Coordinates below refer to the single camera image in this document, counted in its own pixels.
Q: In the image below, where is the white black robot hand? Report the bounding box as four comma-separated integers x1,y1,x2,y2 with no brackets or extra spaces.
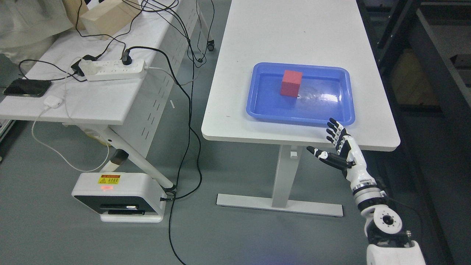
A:
306,118,378,192

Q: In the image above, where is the wooden box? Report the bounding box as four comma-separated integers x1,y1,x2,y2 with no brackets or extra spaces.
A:
80,0,140,40

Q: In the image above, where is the black floor cable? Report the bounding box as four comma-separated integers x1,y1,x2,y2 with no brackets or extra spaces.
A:
121,0,216,265

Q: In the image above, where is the black smartphone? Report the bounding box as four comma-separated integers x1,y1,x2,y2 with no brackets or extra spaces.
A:
3,79,52,98

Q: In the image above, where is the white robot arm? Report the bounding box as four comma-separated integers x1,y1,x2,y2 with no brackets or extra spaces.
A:
351,179,426,265

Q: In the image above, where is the pink block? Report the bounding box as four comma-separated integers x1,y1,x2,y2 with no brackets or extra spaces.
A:
280,70,303,98

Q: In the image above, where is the white charger adapter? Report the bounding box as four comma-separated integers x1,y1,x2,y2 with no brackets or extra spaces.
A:
43,95,63,109

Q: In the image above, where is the white floor device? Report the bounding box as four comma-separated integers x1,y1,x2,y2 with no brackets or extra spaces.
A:
72,172,166,223

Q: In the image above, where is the white power strip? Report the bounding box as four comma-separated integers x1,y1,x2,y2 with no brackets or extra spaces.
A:
78,59,148,82

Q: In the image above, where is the blue tray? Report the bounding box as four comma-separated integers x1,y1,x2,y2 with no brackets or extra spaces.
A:
246,62,355,127

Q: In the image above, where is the white side desk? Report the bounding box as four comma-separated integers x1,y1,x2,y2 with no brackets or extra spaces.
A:
1,0,199,188

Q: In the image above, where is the black metal shelf right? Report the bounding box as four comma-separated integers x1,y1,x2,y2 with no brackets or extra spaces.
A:
357,0,470,265

